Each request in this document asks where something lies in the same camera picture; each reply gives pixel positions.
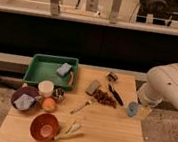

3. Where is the small metal cup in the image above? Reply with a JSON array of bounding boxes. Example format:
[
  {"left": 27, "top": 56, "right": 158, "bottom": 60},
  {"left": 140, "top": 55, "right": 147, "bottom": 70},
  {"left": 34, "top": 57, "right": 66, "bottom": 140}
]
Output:
[{"left": 52, "top": 87, "right": 65, "bottom": 102}]

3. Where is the orange apple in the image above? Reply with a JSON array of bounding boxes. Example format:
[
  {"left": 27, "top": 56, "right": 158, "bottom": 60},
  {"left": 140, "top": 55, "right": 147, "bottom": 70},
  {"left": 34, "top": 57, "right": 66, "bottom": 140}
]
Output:
[{"left": 42, "top": 97, "right": 57, "bottom": 112}]

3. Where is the white cup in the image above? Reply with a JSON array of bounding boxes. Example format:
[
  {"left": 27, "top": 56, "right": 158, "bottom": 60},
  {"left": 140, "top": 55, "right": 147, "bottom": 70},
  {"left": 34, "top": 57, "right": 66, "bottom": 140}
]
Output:
[{"left": 38, "top": 80, "right": 54, "bottom": 97}]

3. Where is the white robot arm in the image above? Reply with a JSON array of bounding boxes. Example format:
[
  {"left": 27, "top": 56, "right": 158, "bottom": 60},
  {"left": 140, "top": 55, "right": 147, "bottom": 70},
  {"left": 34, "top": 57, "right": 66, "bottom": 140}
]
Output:
[{"left": 137, "top": 63, "right": 178, "bottom": 110}]

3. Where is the brown grape bunch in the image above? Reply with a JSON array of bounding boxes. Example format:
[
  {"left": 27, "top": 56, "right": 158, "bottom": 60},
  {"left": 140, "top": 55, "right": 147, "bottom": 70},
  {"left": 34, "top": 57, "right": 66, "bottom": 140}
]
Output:
[{"left": 94, "top": 89, "right": 117, "bottom": 108}]

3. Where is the blue sponge in tray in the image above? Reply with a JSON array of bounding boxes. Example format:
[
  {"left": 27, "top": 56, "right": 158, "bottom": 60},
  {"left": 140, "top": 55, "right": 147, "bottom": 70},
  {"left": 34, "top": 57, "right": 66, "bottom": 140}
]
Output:
[{"left": 56, "top": 63, "right": 72, "bottom": 77}]

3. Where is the dark purple bowl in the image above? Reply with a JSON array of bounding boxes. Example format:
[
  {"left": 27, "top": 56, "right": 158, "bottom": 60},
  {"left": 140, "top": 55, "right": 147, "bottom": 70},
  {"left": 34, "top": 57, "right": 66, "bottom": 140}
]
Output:
[{"left": 11, "top": 86, "right": 41, "bottom": 111}]

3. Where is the red bowl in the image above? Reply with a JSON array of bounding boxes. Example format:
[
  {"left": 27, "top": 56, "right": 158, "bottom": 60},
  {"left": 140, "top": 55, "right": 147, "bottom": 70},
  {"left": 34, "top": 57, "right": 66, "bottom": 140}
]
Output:
[{"left": 30, "top": 113, "right": 59, "bottom": 142}]

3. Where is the green plastic tray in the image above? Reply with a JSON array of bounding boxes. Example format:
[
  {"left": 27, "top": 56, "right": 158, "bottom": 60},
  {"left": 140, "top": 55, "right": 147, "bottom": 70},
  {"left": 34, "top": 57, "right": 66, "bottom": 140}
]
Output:
[{"left": 23, "top": 54, "right": 79, "bottom": 91}]

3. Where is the metal fork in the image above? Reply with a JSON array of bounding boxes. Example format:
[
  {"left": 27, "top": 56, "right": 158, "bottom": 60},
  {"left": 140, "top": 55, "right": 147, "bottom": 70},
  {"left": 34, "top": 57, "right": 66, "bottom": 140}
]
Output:
[{"left": 70, "top": 98, "right": 94, "bottom": 114}]

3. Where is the blue plastic cup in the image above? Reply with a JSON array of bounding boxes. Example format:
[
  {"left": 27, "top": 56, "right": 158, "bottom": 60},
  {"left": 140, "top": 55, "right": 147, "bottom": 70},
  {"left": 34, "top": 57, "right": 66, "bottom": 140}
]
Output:
[{"left": 126, "top": 102, "right": 139, "bottom": 117}]

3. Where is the black knife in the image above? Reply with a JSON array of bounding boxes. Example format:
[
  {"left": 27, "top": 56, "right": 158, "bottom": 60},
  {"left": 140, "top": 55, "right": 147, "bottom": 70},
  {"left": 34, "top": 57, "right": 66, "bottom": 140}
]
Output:
[{"left": 108, "top": 84, "right": 124, "bottom": 106}]

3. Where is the grey cloth in bowl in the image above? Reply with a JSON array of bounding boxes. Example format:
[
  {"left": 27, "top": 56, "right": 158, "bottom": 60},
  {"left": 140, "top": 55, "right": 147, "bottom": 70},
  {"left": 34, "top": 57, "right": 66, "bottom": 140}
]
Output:
[{"left": 14, "top": 94, "right": 34, "bottom": 111}]

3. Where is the orange carrot in tray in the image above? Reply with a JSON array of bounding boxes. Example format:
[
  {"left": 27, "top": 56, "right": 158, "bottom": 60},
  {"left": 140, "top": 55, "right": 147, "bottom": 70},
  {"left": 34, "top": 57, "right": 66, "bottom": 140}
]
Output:
[{"left": 68, "top": 71, "right": 74, "bottom": 86}]

